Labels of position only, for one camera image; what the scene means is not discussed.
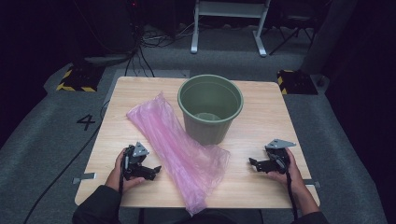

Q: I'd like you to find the pink plastic bag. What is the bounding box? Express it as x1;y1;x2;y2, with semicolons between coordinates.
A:
125;91;232;217

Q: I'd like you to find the black yellow striped floor plate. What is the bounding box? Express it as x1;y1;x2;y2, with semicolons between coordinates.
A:
276;69;319;96
55;64;106;93

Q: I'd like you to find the black tripod stand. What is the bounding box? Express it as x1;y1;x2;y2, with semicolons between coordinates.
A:
268;13;316;57

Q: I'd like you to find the grey pillar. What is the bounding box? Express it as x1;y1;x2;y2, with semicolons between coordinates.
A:
299;0;360;76

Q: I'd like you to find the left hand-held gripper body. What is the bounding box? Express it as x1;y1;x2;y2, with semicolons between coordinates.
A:
121;141;150;182

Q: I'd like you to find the person's right hand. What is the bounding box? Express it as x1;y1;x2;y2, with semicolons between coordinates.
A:
267;147;304;191

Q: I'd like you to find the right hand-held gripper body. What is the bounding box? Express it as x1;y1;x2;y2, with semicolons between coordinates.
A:
263;138;297;175

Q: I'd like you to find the green plastic bin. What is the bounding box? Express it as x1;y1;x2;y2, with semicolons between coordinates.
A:
177;74;245;147

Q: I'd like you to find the small metal table bracket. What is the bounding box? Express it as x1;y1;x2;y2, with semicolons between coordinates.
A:
304;178;321;189
72;172;97;186

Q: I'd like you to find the bundle of floor cables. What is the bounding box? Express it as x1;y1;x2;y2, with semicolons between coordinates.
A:
124;18;195;78

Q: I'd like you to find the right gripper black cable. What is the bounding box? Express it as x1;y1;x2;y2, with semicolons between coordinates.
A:
285;171;299;221

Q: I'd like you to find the dark equipment stand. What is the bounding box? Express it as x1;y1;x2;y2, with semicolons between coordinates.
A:
70;0;139;68

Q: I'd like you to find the white-framed desk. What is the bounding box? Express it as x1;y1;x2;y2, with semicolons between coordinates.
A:
190;0;272;58

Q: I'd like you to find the person's left hand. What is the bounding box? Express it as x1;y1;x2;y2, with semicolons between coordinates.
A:
106;148;147;192

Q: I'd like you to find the long black floor cable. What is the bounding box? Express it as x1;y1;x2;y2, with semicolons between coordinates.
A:
22;99;110;224

